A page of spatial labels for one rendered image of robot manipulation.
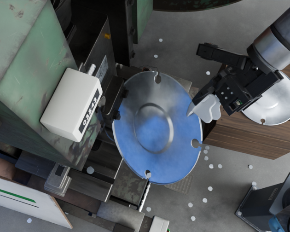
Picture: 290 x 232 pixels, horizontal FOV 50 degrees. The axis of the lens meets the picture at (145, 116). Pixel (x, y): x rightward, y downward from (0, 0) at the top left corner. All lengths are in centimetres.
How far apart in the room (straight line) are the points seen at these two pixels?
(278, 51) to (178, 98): 25
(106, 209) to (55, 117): 70
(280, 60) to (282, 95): 96
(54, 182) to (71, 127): 60
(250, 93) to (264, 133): 84
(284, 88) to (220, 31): 67
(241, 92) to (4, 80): 45
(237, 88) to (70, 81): 36
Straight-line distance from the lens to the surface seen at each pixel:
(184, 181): 151
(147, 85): 78
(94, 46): 57
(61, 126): 34
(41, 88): 32
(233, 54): 63
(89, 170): 96
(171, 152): 77
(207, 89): 63
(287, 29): 58
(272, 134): 146
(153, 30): 200
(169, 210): 165
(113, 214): 101
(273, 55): 59
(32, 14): 28
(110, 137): 90
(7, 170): 112
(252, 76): 63
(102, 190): 95
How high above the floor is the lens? 165
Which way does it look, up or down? 71 degrees down
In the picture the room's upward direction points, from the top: 2 degrees clockwise
